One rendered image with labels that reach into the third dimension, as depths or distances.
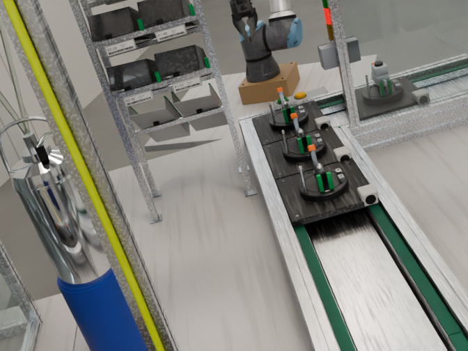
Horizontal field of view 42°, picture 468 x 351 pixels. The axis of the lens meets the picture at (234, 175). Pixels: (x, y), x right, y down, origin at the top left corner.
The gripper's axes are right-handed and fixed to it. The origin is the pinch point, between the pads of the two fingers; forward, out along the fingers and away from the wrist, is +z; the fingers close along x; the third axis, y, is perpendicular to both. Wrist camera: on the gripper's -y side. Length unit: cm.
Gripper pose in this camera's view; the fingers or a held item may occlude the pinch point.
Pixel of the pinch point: (250, 40)
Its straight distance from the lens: 227.1
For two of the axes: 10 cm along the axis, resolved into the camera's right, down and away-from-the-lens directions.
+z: 2.5, 8.5, 4.7
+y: -1.2, -4.6, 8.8
